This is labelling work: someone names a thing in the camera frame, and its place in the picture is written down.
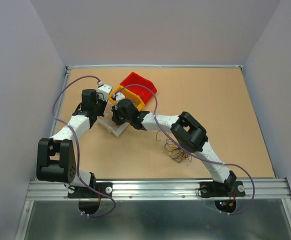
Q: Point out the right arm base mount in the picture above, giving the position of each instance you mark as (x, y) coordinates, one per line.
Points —
(220, 192)

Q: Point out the red plastic bin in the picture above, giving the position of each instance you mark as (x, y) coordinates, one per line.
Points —
(134, 80)

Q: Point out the yellow plastic bin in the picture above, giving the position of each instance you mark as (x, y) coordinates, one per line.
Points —
(136, 99)

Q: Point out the white plastic bin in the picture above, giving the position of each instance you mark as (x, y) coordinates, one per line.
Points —
(106, 122)

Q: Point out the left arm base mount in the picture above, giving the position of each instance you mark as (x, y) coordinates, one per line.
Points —
(90, 192)

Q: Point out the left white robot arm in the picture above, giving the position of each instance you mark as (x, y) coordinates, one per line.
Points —
(56, 158)

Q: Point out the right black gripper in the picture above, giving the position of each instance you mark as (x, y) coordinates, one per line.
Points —
(116, 110)

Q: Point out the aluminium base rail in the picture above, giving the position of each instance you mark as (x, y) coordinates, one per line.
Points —
(156, 190)

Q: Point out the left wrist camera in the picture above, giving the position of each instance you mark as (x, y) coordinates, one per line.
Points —
(104, 91)

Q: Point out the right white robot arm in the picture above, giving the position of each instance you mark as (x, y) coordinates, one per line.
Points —
(189, 134)

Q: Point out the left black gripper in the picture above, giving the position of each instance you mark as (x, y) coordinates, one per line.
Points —
(103, 103)

